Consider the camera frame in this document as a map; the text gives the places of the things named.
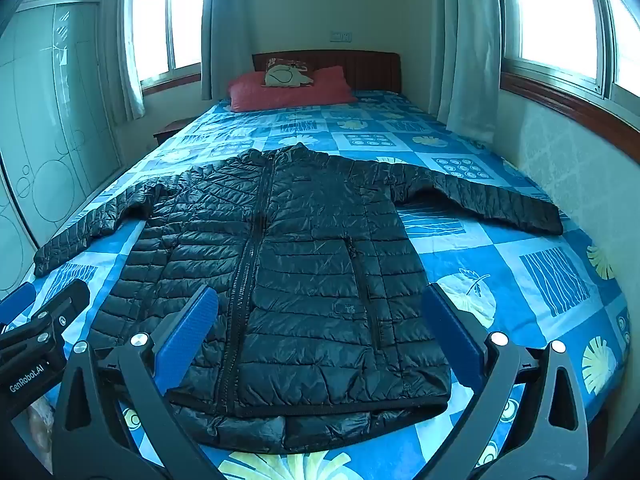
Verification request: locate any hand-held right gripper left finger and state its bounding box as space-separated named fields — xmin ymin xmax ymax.
xmin=51 ymin=284 xmax=228 ymax=480

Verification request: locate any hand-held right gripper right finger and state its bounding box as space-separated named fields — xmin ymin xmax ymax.
xmin=421 ymin=282 xmax=590 ymax=480

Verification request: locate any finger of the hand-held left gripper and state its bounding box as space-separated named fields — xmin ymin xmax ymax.
xmin=0 ymin=280 xmax=92 ymax=351

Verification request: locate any black puffer jacket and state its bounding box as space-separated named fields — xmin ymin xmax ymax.
xmin=34 ymin=142 xmax=565 ymax=456

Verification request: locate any blue patterned bedsheet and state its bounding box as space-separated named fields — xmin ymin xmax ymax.
xmin=0 ymin=89 xmax=633 ymax=480

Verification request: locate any glass door wardrobe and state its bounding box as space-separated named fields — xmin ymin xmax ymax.
xmin=0 ymin=0 xmax=126 ymax=301

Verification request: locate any wooden nightstand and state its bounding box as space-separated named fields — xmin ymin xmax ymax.
xmin=152 ymin=117 xmax=193 ymax=149

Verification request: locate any red pillow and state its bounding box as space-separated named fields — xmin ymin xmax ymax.
xmin=227 ymin=66 xmax=358 ymax=113

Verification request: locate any short wooden window sill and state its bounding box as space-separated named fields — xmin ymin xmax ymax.
xmin=141 ymin=72 xmax=202 ymax=92

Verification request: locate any long wooden window sill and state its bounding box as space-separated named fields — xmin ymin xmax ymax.
xmin=500 ymin=71 xmax=640 ymax=134

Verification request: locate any narrow white curtain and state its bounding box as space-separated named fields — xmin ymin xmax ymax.
xmin=102 ymin=0 xmax=147 ymax=121

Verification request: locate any wide pale curtain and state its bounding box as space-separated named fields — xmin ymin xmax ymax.
xmin=425 ymin=0 xmax=503 ymax=147

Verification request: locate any wooden headboard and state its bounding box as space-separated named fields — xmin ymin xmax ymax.
xmin=251 ymin=51 xmax=402 ymax=95

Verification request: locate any small printed cushion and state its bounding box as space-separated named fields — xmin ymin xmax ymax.
xmin=263 ymin=57 xmax=315 ymax=89

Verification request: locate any grey curtain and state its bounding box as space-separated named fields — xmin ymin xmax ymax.
xmin=200 ymin=0 xmax=261 ymax=102

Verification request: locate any large window with white frame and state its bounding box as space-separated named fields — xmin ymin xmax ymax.
xmin=495 ymin=0 xmax=640 ymax=101

